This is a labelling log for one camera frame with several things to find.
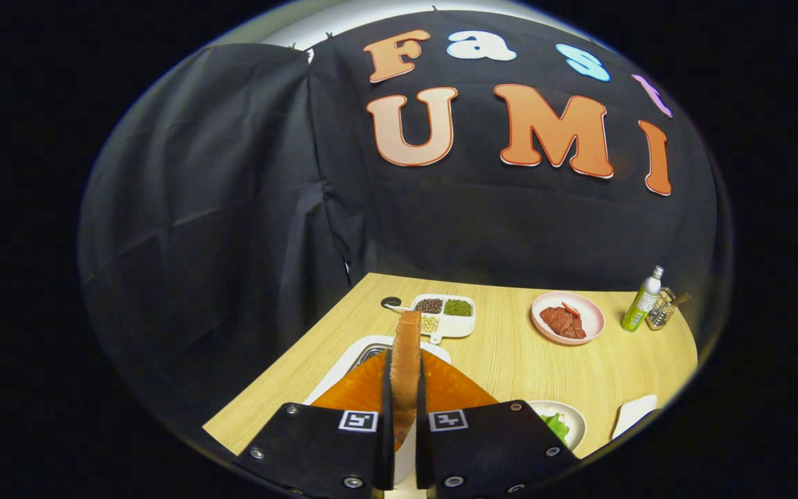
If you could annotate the round white plate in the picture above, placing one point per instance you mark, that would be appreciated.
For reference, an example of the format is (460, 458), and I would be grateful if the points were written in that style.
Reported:
(573, 416)

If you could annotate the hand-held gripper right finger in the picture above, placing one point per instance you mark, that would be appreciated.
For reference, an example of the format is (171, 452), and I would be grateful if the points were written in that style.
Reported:
(420, 416)

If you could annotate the green lettuce leaf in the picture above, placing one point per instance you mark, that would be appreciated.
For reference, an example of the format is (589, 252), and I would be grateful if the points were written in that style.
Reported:
(557, 426)

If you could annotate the brown meat piece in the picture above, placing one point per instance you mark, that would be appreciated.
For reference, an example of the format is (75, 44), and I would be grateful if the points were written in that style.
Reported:
(562, 324)

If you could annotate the green label metal bottle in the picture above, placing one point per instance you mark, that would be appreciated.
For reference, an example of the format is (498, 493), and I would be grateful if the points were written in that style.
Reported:
(641, 305)

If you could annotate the black backdrop cloth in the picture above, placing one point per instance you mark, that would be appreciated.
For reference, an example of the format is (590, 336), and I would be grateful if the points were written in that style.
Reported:
(233, 208)

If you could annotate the white square plate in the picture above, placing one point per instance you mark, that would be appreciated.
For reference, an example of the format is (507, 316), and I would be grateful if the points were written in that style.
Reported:
(634, 412)

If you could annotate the toasted bread slice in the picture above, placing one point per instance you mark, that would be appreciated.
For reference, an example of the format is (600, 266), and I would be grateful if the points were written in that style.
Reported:
(406, 360)

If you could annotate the white toaster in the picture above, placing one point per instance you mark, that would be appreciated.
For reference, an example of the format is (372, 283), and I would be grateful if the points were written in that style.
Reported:
(343, 364)

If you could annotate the white divided dish of beans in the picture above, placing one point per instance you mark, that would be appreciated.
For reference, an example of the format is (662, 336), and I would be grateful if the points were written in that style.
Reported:
(451, 326)

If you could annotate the red vegetable slice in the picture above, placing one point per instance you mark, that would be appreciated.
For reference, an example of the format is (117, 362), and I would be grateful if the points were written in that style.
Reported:
(571, 309)

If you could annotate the pink plate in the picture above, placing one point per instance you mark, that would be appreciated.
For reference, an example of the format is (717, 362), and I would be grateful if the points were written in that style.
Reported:
(589, 312)

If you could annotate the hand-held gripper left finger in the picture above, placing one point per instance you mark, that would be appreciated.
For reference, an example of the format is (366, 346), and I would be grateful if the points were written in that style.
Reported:
(386, 398)

